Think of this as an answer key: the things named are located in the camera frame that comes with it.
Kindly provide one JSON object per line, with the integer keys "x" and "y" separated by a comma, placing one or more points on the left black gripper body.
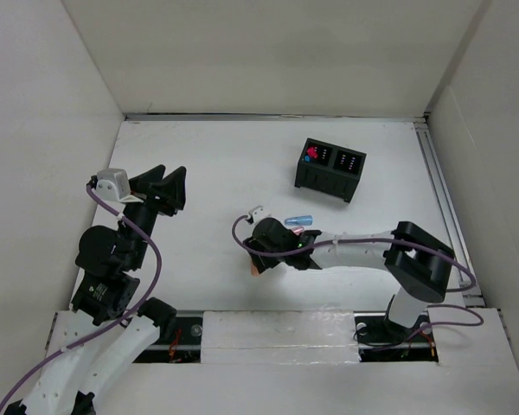
{"x": 152, "y": 205}

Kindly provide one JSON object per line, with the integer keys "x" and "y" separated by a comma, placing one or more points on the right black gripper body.
{"x": 268, "y": 260}

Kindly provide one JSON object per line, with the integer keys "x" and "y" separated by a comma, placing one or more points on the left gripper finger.
{"x": 141, "y": 184}
{"x": 174, "y": 190}

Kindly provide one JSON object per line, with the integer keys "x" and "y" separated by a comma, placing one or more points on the orange translucent marker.
{"x": 254, "y": 271}

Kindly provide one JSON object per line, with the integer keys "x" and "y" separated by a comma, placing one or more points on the blue translucent marker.
{"x": 299, "y": 221}

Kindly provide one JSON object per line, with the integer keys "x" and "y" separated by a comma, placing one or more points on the pink cap black highlighter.
{"x": 312, "y": 152}

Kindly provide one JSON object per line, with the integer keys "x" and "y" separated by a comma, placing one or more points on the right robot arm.
{"x": 420, "y": 263}

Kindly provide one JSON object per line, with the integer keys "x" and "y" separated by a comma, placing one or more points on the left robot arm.
{"x": 113, "y": 318}

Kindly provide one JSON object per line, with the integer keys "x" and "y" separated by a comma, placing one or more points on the white foam block front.
{"x": 310, "y": 337}

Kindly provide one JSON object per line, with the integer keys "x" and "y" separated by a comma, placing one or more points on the black two-compartment organizer box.
{"x": 336, "y": 172}

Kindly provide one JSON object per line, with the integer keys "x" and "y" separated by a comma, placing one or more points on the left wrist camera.
{"x": 112, "y": 185}

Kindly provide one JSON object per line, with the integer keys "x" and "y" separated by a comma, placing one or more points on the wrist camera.
{"x": 112, "y": 185}
{"x": 257, "y": 214}

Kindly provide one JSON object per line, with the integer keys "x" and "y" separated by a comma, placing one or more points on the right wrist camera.
{"x": 257, "y": 214}

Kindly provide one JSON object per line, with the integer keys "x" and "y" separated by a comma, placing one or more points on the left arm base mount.
{"x": 180, "y": 335}

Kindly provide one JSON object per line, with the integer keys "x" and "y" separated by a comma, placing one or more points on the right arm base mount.
{"x": 381, "y": 341}

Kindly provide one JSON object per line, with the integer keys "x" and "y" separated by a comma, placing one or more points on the aluminium rail back edge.
{"x": 160, "y": 117}

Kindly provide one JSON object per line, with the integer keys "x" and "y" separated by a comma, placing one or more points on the aluminium rail right side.
{"x": 473, "y": 297}

